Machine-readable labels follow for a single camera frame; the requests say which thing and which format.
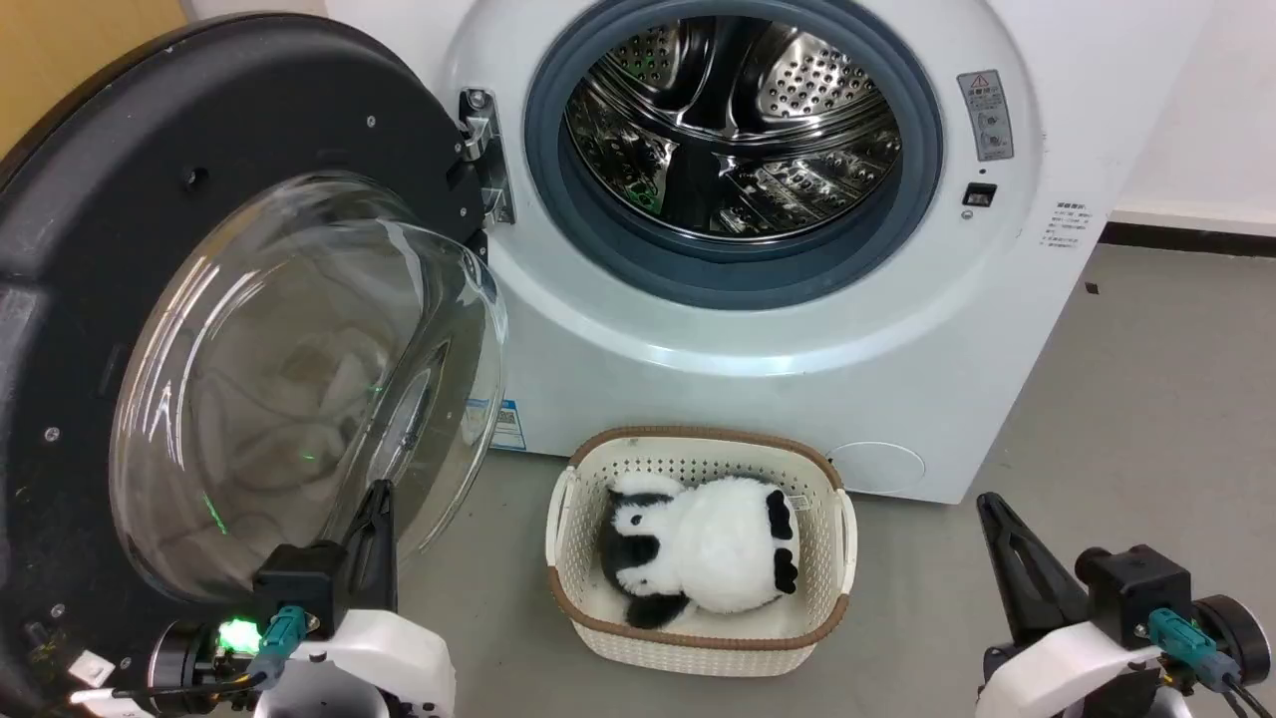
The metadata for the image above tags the round white filter cover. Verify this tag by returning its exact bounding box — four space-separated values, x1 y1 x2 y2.
827 441 927 496

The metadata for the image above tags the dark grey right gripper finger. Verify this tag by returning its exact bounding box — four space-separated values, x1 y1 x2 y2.
976 492 1090 649

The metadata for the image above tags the white front-load washing machine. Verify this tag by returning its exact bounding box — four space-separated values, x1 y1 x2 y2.
325 0 1215 506

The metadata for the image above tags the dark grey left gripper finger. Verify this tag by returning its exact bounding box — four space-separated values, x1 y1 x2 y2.
342 499 380 613
375 480 399 613

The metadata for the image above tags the grey warning sticker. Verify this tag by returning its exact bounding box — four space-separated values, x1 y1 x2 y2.
958 69 1015 163

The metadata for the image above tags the black wall baseboard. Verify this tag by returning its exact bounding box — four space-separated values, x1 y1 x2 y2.
1099 221 1276 259

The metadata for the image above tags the teal plug right gripper cable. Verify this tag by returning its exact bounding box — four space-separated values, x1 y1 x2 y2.
1146 608 1276 718

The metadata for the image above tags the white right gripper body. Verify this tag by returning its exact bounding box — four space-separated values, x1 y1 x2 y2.
975 621 1165 718

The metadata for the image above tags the cream plastic laundry basket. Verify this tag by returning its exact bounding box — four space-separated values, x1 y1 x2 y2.
544 426 858 679

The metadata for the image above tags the clear glass door bowl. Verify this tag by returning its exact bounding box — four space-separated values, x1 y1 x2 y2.
109 172 509 605

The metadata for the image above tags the metal door hinge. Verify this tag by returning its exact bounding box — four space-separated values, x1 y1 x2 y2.
459 88 517 226

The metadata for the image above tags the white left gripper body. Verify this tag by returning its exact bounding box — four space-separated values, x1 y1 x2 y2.
253 607 458 718

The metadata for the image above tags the black and white panda plush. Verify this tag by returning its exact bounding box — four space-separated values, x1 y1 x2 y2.
597 473 801 630

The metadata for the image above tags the white text label sticker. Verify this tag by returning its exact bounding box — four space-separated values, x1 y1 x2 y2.
1041 195 1096 252

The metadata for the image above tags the blue energy label sticker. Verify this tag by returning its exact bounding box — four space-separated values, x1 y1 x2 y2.
465 398 526 453

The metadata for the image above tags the black round washer door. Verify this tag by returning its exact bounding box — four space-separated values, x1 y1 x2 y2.
0 13 489 718

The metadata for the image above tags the stainless steel washer drum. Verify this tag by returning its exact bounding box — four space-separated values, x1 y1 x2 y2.
564 15 904 243

